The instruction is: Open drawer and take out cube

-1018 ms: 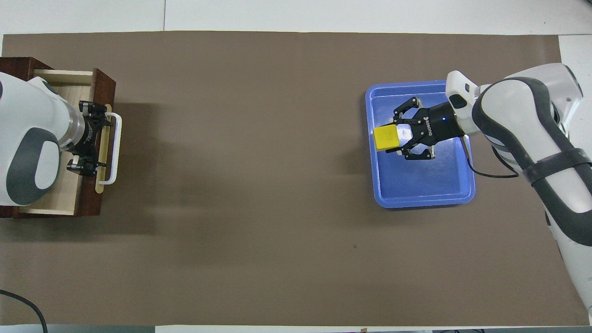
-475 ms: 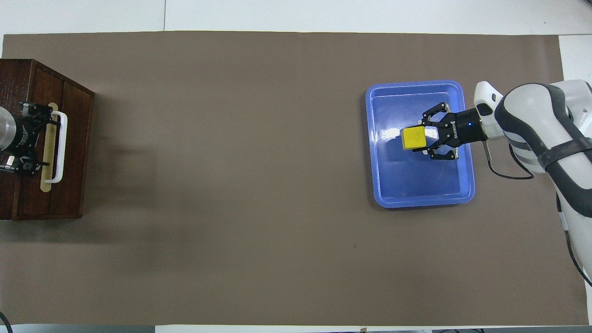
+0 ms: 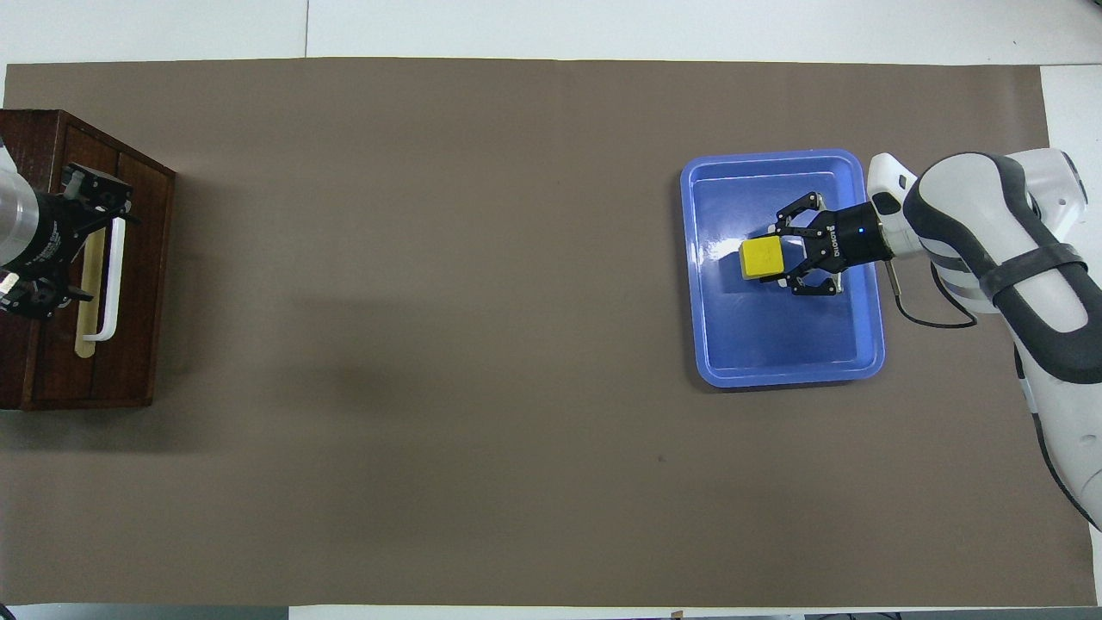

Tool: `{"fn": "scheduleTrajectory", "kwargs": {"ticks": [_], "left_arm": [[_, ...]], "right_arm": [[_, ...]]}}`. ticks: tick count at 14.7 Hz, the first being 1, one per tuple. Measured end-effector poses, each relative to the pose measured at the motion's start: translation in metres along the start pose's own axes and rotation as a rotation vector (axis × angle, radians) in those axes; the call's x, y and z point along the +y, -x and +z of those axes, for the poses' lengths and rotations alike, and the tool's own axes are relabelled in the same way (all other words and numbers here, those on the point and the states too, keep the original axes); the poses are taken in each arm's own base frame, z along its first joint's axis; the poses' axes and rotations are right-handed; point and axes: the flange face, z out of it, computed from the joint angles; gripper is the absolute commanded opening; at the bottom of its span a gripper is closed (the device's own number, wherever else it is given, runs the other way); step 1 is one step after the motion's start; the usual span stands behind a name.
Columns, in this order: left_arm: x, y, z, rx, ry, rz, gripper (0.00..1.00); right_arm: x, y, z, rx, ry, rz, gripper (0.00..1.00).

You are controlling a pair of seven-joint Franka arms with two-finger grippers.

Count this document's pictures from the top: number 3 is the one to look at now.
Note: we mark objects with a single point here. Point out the wooden drawer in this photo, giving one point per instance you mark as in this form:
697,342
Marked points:
142,284

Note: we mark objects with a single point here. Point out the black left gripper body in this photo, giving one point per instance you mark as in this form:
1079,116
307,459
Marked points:
50,237

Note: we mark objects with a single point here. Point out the brown table mat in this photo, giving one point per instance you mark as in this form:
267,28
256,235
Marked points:
482,344

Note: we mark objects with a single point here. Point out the blue plastic tray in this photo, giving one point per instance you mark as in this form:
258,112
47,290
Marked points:
775,336

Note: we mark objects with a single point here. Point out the dark wooden cabinet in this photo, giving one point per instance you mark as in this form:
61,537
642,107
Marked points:
26,344

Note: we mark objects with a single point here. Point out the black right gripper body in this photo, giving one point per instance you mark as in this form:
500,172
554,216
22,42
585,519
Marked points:
852,237

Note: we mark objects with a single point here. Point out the yellow cube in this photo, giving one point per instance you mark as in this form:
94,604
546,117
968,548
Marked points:
762,257

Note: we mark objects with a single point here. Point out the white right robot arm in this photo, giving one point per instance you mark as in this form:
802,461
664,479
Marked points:
990,207

